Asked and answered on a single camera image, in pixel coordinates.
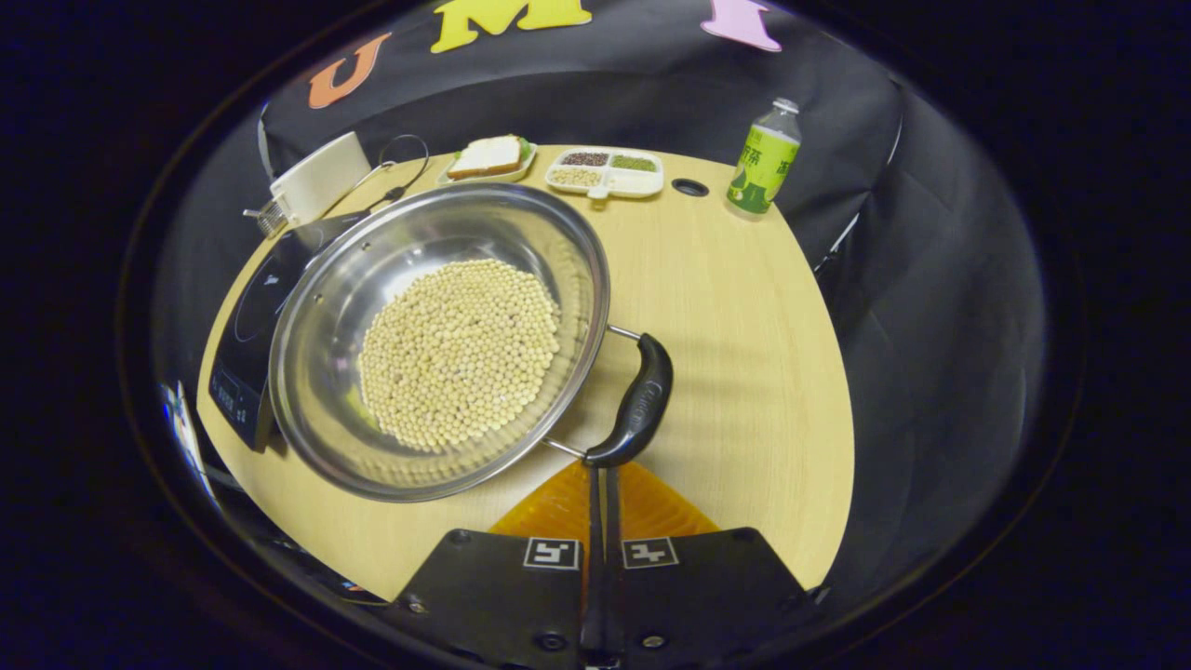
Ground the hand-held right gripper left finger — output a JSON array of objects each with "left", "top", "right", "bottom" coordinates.
[{"left": 391, "top": 461, "right": 607, "bottom": 670}]

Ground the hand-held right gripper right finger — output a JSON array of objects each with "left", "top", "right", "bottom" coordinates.
[{"left": 605, "top": 461, "right": 812, "bottom": 670}]

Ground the pile of soybeans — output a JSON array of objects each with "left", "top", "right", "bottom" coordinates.
[{"left": 357, "top": 258, "right": 563, "bottom": 455}]

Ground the stainless steel pot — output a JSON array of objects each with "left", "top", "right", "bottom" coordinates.
[{"left": 268, "top": 182, "right": 674, "bottom": 504}]

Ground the black induction cooktop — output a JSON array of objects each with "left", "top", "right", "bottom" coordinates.
[{"left": 207, "top": 211, "right": 373, "bottom": 454}]

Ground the white rectangular plate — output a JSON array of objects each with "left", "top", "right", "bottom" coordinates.
[{"left": 436, "top": 140, "right": 540, "bottom": 186}]

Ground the white divided bean tray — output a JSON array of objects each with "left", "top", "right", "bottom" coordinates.
[{"left": 544, "top": 147, "right": 666, "bottom": 202}]

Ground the green label drink bottle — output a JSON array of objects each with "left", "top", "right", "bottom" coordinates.
[{"left": 725, "top": 98, "right": 803, "bottom": 221}]

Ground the white bread sandwich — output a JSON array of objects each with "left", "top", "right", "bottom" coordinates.
[{"left": 446, "top": 135, "right": 532, "bottom": 181}]

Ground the white toaster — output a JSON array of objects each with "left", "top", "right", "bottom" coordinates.
[{"left": 269, "top": 131, "right": 372, "bottom": 230}]

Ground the black power cable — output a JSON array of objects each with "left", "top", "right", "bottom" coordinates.
[{"left": 358, "top": 134, "right": 432, "bottom": 216}]

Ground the small metal wire basket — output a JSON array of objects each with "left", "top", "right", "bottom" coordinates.
[{"left": 243, "top": 198, "right": 288, "bottom": 240}]

